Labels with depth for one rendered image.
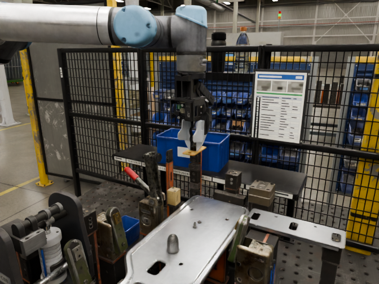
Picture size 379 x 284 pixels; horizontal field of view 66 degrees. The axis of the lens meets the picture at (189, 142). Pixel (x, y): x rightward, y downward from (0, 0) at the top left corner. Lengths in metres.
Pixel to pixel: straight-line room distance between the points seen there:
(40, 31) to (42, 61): 2.82
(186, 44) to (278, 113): 0.67
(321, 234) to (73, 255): 0.68
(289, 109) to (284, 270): 0.65
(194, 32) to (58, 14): 0.29
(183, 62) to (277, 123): 0.67
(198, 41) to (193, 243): 0.54
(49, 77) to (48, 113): 0.40
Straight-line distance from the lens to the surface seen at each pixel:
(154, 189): 0.94
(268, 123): 1.31
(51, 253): 0.80
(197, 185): 1.23
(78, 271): 0.77
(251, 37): 7.27
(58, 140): 3.56
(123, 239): 0.88
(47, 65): 3.46
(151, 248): 0.86
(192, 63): 0.73
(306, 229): 0.99
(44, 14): 0.69
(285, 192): 1.14
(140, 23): 0.60
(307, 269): 1.34
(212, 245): 0.87
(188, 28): 0.73
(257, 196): 1.08
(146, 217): 1.00
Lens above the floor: 1.51
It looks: 17 degrees down
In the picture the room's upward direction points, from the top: straight up
